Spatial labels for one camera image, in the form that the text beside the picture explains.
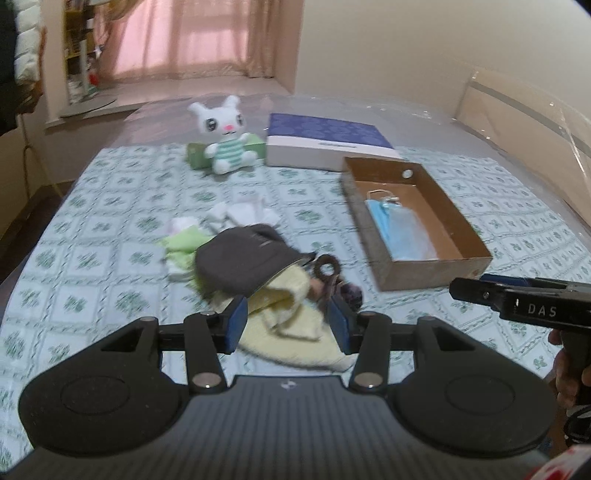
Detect dark grey cloth pouch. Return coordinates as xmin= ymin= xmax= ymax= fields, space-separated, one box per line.
xmin=194 ymin=224 xmax=317 ymax=299

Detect purple scrunchie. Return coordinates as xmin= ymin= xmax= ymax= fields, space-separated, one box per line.
xmin=332 ymin=276 xmax=365 ymax=313

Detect brown hair tie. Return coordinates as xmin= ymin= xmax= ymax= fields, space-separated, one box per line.
xmin=307 ymin=254 xmax=345 ymax=297

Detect plastic wrapped headboard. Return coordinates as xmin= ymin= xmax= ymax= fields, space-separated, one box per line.
xmin=454 ymin=66 xmax=591 ymax=223

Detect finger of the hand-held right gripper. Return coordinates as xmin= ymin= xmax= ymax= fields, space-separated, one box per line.
xmin=449 ymin=274 xmax=509 ymax=319

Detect dark hanging garment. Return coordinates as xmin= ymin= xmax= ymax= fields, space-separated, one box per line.
xmin=0 ymin=0 xmax=23 ymax=136

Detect cluttered shelf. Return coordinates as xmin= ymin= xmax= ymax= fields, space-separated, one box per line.
xmin=62 ymin=0 xmax=112 ymax=105

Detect red white printed fabric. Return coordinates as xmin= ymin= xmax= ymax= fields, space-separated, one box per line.
xmin=549 ymin=442 xmax=591 ymax=480

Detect grey flat board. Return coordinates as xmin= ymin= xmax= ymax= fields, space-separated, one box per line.
xmin=57 ymin=94 xmax=142 ymax=121

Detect light green cloth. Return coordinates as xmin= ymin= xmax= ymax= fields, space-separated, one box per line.
xmin=159 ymin=225 xmax=219 ymax=283

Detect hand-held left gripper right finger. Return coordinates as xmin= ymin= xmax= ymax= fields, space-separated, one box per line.
xmin=325 ymin=298 xmax=480 ymax=393

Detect white pink cloth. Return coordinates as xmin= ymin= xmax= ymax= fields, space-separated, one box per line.
xmin=166 ymin=216 xmax=200 ymax=234

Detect brown cardboard box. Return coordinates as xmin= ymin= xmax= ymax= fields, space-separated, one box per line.
xmin=340 ymin=156 xmax=494 ymax=293

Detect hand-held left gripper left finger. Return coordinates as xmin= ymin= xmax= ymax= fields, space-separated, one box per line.
xmin=99 ymin=295 xmax=250 ymax=394

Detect pink curtain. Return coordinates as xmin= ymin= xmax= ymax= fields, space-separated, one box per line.
xmin=96 ymin=0 xmax=306 ymax=85

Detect green carton box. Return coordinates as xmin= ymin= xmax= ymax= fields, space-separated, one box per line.
xmin=187 ymin=133 xmax=267 ymax=169

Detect blue face mask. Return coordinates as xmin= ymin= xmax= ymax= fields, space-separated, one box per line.
xmin=364 ymin=188 xmax=440 ymax=262

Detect white socks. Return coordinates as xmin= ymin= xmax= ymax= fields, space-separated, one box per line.
xmin=205 ymin=191 xmax=280 ymax=232

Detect white rabbit plush toy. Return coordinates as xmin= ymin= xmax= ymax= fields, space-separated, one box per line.
xmin=187 ymin=95 xmax=257 ymax=176

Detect blue and white flat box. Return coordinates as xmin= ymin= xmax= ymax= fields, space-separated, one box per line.
xmin=265 ymin=113 xmax=405 ymax=172

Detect green floral bed sheet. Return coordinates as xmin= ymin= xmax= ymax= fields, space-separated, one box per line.
xmin=0 ymin=142 xmax=591 ymax=418

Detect pale yellow towel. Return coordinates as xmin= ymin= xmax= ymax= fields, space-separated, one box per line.
xmin=210 ymin=267 xmax=359 ymax=373

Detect person's right hand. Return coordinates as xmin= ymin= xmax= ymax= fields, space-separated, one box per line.
xmin=549 ymin=330 xmax=591 ymax=409

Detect white puffer jacket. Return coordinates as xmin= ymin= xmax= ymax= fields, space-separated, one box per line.
xmin=13 ymin=0 xmax=48 ymax=85

